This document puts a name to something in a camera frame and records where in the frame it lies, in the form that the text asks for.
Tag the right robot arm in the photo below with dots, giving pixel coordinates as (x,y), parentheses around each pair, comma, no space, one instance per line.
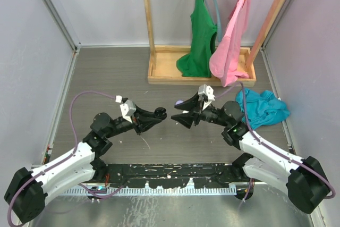
(303,180)

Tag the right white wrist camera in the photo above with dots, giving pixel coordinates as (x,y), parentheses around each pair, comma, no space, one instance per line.
(206,96)

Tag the teal cloth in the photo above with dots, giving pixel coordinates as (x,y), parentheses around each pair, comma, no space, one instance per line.
(264,109)

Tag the wooden clothes rack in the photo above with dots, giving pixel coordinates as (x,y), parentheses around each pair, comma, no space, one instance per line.
(162,63)

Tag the white slotted cable duct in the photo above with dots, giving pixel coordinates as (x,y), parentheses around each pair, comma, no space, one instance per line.
(189,190)

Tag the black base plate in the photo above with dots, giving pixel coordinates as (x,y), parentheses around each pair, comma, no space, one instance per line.
(203,175)

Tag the black earbud case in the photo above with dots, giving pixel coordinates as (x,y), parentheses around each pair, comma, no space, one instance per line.
(160,113)

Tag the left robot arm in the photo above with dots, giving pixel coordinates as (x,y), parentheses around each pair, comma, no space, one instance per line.
(30,191)

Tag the green shirt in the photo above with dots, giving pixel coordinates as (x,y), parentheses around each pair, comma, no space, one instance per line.
(204,32)

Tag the pink shirt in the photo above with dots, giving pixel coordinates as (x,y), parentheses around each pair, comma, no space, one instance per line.
(224,61)

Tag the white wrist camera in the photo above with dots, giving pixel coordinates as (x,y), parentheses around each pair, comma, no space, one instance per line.
(127,110)
(206,96)

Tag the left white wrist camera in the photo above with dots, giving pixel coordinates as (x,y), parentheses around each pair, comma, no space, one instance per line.
(127,110)

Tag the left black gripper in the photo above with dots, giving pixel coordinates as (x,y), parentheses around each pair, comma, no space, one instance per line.
(142,123)

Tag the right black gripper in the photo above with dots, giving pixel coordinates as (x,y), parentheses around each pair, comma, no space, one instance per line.
(192,104)

